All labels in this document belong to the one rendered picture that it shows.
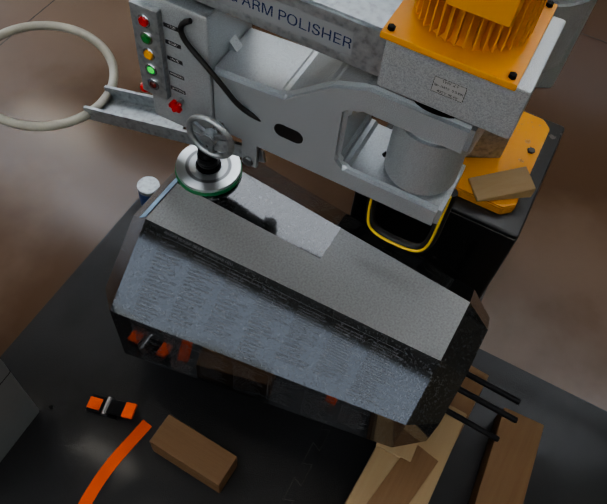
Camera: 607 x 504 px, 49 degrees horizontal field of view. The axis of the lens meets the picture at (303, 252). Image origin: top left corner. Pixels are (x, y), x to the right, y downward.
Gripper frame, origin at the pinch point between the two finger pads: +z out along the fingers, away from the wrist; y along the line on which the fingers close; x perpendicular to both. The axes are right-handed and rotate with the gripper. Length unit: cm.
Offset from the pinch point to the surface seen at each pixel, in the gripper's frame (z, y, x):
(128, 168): 84, 34, 36
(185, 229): -6, 86, -41
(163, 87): -50, 75, -26
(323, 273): -10, 130, -46
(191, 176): -8, 82, -22
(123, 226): 80, 43, 2
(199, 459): 59, 106, -93
